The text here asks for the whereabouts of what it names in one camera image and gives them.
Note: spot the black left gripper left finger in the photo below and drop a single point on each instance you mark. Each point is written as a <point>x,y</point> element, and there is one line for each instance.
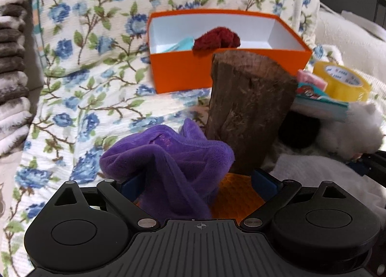
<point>120,198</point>

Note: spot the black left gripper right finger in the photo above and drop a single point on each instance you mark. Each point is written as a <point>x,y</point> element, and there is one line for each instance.
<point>275,193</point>

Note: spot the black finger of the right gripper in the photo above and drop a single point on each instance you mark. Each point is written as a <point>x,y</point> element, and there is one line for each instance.
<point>371,165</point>

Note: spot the orange honeycomb silicone mat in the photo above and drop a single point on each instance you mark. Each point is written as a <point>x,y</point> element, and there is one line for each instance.
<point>234,198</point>

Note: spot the white fluffy plush toy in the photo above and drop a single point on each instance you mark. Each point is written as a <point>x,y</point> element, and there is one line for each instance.
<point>359,133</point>

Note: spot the white cloth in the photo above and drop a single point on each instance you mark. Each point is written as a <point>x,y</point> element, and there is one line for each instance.
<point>310,171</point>

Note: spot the purple fleece cloth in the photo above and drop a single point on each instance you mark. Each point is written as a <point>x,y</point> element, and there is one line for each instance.
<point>182,169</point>

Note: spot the teal cartoon mask packet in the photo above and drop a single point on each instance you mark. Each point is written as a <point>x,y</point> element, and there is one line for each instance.
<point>313,102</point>

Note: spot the pink tissue packet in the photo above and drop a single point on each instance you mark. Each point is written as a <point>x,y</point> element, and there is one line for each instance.
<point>304,76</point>

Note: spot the teal tissue packet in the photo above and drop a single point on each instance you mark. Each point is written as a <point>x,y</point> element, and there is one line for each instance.
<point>183,45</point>

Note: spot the dark red knitted scrunchie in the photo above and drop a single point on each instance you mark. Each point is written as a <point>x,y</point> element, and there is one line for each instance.
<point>217,38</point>

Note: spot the black round object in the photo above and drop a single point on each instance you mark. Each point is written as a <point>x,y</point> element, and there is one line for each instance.
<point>298,131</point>

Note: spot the yellow packing tape roll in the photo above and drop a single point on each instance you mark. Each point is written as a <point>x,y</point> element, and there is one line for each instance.
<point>343,84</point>

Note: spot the white embossed cushion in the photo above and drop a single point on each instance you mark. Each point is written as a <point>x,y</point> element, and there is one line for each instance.
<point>358,48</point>

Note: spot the brown wooden log stump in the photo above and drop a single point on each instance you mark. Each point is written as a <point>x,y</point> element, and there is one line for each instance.
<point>251,95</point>

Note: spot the white power strip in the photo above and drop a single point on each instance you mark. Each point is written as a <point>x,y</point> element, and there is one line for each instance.
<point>368,25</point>

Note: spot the striped brown white blanket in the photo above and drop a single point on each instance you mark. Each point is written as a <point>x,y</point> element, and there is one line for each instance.
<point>15,105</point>

